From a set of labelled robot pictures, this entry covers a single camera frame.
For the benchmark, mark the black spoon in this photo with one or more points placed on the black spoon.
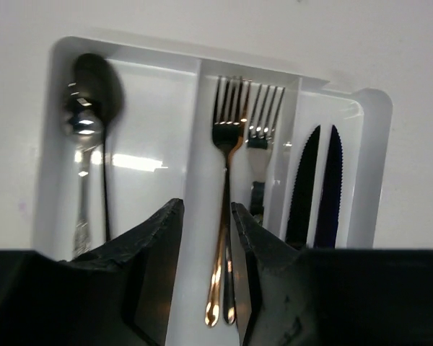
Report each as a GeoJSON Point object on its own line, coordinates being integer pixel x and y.
{"type": "Point", "coordinates": [103, 84]}

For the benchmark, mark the copper fork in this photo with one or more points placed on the copper fork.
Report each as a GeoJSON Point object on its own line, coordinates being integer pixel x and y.
{"type": "Point", "coordinates": [216, 270]}

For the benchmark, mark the white three-compartment cutlery tray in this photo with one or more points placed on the white three-compartment cutlery tray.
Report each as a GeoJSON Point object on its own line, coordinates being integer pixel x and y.
{"type": "Point", "coordinates": [160, 148]}

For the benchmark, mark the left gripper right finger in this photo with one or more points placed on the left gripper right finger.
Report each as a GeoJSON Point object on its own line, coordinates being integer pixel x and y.
{"type": "Point", "coordinates": [329, 296]}

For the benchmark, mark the blue knife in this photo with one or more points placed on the blue knife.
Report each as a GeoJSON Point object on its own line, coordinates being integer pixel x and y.
{"type": "Point", "coordinates": [329, 208]}

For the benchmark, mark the silver spoon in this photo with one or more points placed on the silver spoon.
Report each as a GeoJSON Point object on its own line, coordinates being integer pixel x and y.
{"type": "Point", "coordinates": [82, 125]}

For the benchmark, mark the black knife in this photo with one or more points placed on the black knife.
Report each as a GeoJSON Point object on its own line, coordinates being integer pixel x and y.
{"type": "Point", "coordinates": [300, 208]}

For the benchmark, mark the silver fork with black handle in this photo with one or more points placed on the silver fork with black handle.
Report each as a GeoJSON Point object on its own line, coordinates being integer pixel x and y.
{"type": "Point", "coordinates": [260, 142]}

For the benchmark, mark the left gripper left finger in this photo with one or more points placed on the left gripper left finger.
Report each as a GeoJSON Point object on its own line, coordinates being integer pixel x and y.
{"type": "Point", "coordinates": [119, 293]}

